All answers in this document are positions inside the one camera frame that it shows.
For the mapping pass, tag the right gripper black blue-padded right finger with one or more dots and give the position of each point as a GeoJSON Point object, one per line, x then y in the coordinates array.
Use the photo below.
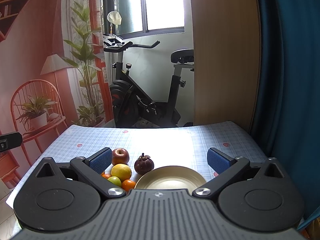
{"type": "Point", "coordinates": [253, 196]}

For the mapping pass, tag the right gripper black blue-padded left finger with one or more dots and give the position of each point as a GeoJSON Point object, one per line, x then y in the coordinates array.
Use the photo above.
{"type": "Point", "coordinates": [64, 196]}

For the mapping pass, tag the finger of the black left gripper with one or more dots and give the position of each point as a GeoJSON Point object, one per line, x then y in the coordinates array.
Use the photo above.
{"type": "Point", "coordinates": [10, 140]}

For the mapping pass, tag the small orange tangerine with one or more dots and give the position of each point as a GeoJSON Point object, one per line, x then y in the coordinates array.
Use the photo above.
{"type": "Point", "coordinates": [106, 176]}

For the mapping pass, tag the small green apple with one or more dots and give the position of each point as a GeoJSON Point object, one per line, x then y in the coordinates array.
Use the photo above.
{"type": "Point", "coordinates": [115, 180]}

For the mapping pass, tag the yellow lemon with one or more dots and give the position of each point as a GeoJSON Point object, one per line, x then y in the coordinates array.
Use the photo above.
{"type": "Point", "coordinates": [122, 171]}

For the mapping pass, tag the red apple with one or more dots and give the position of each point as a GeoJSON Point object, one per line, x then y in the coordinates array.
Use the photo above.
{"type": "Point", "coordinates": [120, 156]}

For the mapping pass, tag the dark purple mangosteen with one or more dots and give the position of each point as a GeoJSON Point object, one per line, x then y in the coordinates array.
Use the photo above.
{"type": "Point", "coordinates": [144, 164]}

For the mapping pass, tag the blue plaid tablecloth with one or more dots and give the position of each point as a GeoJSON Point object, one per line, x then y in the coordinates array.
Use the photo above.
{"type": "Point", "coordinates": [156, 214]}

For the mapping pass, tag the beige round plate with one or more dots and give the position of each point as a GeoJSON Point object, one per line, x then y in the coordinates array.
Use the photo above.
{"type": "Point", "coordinates": [171, 178]}

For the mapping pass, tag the printed room scene backdrop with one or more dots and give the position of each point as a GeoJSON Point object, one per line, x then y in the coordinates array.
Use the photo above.
{"type": "Point", "coordinates": [53, 75]}

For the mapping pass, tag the wooden panel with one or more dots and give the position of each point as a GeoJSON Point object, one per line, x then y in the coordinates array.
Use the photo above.
{"type": "Point", "coordinates": [226, 37]}

